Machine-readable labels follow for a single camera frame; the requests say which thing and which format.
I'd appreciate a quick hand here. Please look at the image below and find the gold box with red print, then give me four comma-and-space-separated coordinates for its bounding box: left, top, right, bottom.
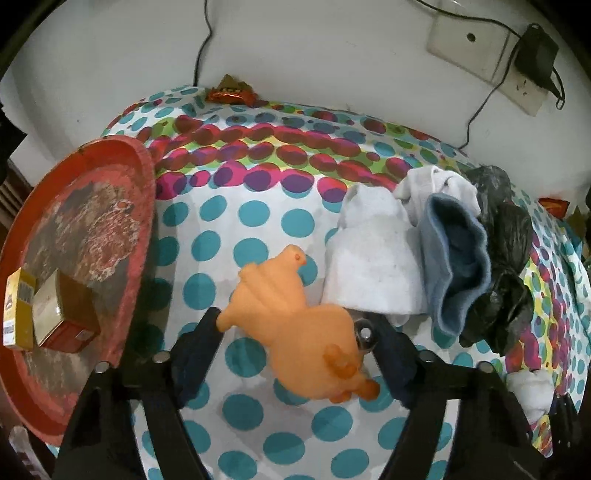
31, 268, 102, 354

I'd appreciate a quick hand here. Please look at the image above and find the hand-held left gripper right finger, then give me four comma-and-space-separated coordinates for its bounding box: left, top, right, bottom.
353, 314, 546, 480

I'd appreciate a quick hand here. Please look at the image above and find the yellow box with barcode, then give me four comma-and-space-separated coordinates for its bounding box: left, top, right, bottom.
2, 268, 37, 349

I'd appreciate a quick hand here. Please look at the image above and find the black power adapter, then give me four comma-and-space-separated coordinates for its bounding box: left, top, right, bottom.
515, 23, 559, 93

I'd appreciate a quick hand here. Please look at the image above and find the thick black cable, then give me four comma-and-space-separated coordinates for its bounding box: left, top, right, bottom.
193, 0, 214, 88

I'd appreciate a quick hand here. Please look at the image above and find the dark hanging cloth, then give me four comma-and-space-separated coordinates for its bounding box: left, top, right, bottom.
0, 104, 28, 185

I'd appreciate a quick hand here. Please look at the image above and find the orange rubber chicken toy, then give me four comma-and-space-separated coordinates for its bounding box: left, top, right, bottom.
217, 244, 382, 403

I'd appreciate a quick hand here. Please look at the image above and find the polka dot tablecloth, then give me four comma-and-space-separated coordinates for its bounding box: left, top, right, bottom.
99, 85, 591, 480

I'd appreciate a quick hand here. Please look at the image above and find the large white sock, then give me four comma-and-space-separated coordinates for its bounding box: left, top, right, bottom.
321, 185, 430, 326

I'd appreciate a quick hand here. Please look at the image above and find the red and gold snack wrapper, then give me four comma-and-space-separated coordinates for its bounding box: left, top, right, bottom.
205, 74, 259, 104

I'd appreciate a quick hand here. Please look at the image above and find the blue sock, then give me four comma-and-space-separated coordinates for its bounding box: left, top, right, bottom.
418, 193, 492, 337

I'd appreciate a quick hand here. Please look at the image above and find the black plastic bag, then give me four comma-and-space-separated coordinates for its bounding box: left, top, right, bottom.
459, 166, 536, 356

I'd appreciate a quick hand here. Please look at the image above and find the wooden furniture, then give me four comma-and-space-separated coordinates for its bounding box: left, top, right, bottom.
0, 157, 44, 241

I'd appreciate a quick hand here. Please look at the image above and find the white wall socket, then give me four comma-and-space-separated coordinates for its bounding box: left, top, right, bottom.
499, 69, 550, 116

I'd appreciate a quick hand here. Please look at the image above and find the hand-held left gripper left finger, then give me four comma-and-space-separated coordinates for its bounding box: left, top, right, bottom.
53, 307, 227, 480

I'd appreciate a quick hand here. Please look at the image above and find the round red tray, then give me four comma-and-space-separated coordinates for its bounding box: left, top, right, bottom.
0, 137, 158, 446

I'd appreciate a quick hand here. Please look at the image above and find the thin black cable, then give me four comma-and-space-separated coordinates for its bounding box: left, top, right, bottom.
416, 0, 522, 149

